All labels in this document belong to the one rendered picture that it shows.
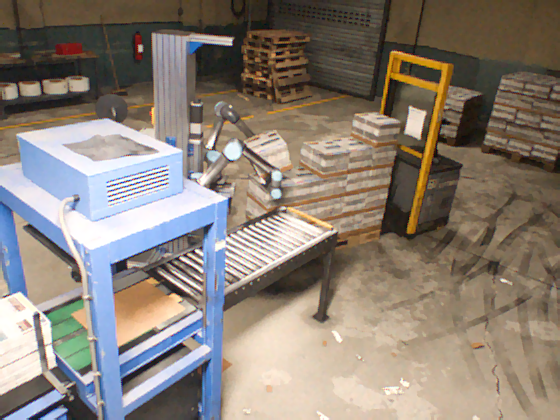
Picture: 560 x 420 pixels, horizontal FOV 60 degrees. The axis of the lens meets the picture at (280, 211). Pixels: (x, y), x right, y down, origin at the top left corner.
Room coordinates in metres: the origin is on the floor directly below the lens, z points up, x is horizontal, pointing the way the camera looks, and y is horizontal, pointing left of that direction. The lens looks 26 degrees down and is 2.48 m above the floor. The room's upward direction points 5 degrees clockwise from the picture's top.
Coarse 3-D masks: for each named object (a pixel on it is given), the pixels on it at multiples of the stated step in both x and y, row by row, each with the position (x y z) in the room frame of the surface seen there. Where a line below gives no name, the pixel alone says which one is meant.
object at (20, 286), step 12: (0, 168) 2.07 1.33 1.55; (0, 204) 2.01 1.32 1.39; (0, 216) 2.00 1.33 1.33; (12, 216) 2.04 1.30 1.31; (0, 228) 1.99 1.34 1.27; (12, 228) 2.03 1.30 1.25; (0, 240) 1.99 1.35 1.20; (12, 240) 2.02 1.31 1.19; (0, 252) 2.01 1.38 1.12; (12, 252) 2.02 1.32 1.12; (12, 264) 2.01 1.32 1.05; (12, 276) 2.00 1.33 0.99; (24, 276) 2.04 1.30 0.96; (12, 288) 1.99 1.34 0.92; (24, 288) 2.03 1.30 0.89
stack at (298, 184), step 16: (256, 176) 4.00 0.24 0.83; (288, 176) 4.07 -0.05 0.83; (304, 176) 4.10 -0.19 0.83; (336, 176) 4.16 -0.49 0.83; (352, 176) 4.27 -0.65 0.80; (368, 176) 4.39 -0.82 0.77; (256, 192) 3.91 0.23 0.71; (288, 192) 3.86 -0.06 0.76; (304, 192) 3.97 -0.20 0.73; (320, 192) 4.07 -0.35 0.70; (336, 192) 4.18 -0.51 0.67; (256, 208) 3.89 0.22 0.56; (304, 208) 3.97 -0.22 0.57; (320, 208) 4.07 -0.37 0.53; (336, 208) 4.18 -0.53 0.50; (352, 208) 4.31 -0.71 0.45; (320, 224) 4.10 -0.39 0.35; (336, 224) 4.20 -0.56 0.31; (352, 224) 4.32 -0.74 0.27; (352, 240) 4.35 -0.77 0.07
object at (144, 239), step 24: (0, 192) 1.92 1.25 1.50; (24, 192) 1.84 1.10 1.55; (48, 192) 1.87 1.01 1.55; (192, 192) 2.01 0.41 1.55; (24, 216) 1.78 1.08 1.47; (48, 216) 1.65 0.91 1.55; (72, 216) 1.68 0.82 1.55; (120, 216) 1.72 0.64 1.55; (144, 216) 1.73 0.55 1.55; (168, 216) 1.75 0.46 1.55; (192, 216) 1.81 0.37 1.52; (72, 240) 1.52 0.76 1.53; (120, 240) 1.54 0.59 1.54; (144, 240) 1.62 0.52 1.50; (168, 240) 1.71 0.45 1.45
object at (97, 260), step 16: (96, 240) 1.51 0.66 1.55; (96, 256) 1.46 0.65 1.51; (96, 272) 1.46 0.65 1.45; (96, 288) 1.45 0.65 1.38; (112, 288) 1.50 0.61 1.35; (96, 304) 1.45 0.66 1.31; (112, 304) 1.50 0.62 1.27; (96, 320) 1.45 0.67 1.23; (112, 320) 1.49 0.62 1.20; (96, 336) 1.46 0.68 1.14; (112, 336) 1.49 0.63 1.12; (96, 352) 1.47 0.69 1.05; (112, 352) 1.48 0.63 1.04; (112, 368) 1.48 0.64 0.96; (112, 384) 1.47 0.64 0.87; (112, 400) 1.46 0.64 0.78; (112, 416) 1.46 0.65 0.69
